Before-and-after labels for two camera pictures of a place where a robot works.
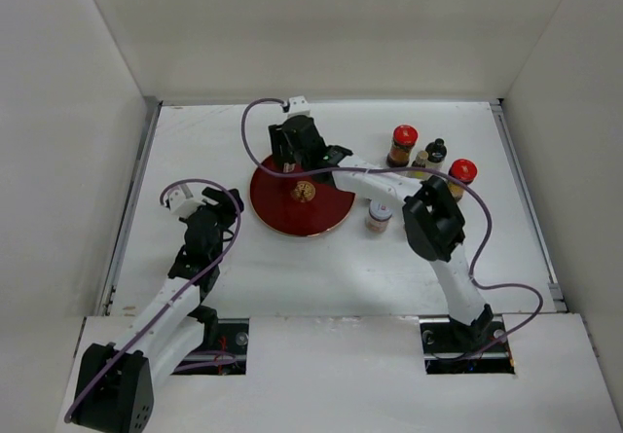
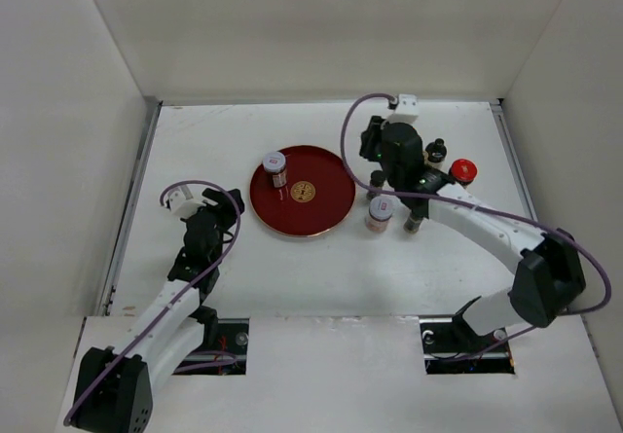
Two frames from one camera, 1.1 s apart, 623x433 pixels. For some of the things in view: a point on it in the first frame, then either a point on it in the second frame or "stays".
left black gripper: [227, 206] stays
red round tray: [296, 205] stays
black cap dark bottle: [437, 152] stays
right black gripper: [278, 138] to [370, 136]
